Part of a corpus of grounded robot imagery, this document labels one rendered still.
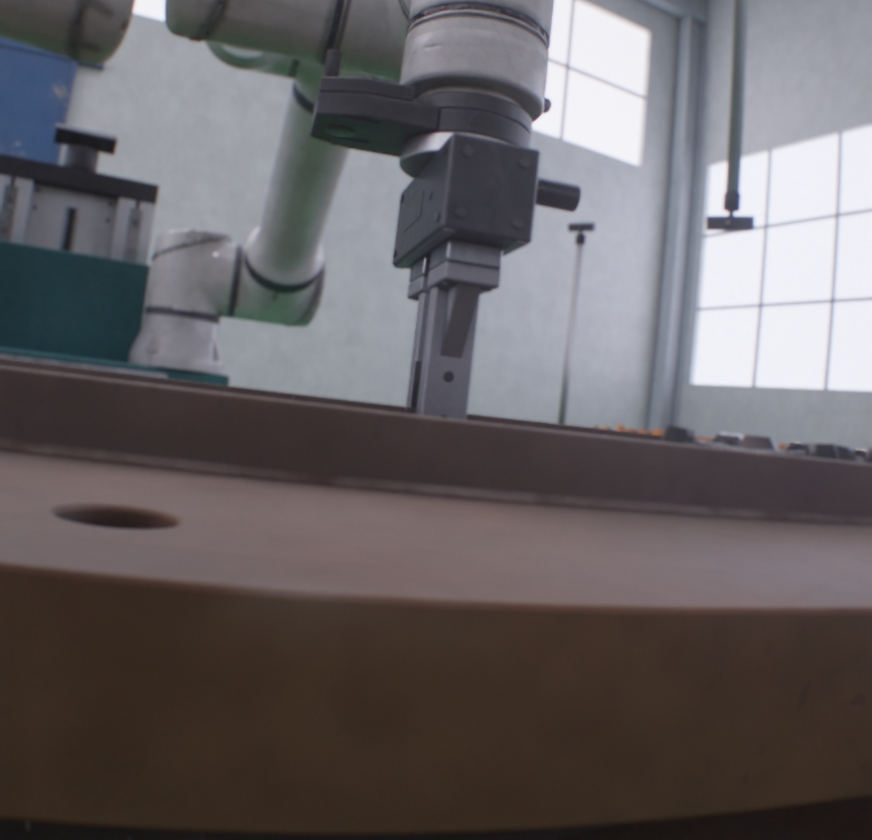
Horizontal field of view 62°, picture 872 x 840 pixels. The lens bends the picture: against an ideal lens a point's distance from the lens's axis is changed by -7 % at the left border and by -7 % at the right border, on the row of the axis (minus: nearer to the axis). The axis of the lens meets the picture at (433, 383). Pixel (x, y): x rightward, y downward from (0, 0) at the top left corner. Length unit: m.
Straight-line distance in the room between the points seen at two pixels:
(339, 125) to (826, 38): 12.37
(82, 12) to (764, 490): 0.58
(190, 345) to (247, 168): 8.39
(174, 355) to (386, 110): 1.13
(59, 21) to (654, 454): 0.57
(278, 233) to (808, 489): 1.28
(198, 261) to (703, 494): 1.43
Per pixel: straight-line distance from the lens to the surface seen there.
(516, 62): 0.45
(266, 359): 9.66
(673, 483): 0.16
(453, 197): 0.39
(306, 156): 1.26
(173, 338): 1.53
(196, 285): 1.55
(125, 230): 1.73
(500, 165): 0.40
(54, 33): 0.66
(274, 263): 1.47
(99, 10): 0.65
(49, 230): 1.76
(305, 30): 0.57
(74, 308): 1.66
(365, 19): 0.57
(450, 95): 0.44
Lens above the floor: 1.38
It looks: 2 degrees up
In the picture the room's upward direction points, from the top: 7 degrees clockwise
